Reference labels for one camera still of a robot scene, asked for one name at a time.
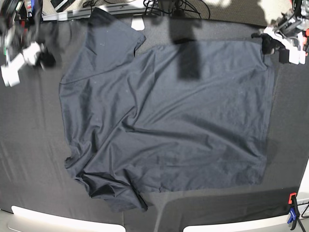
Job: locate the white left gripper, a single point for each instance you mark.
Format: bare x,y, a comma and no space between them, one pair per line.
290,48

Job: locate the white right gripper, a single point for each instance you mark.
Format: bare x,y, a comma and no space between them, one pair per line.
29,56

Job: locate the dark grey t-shirt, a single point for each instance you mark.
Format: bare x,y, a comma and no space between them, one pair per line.
177,117

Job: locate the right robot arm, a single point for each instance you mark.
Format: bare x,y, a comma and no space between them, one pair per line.
20,22

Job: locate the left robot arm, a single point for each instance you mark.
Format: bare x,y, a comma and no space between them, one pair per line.
289,35

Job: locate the red clamp far right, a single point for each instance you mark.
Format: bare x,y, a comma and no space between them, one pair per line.
306,41

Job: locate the red blue clamp near right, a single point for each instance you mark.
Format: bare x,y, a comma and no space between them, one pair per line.
294,213

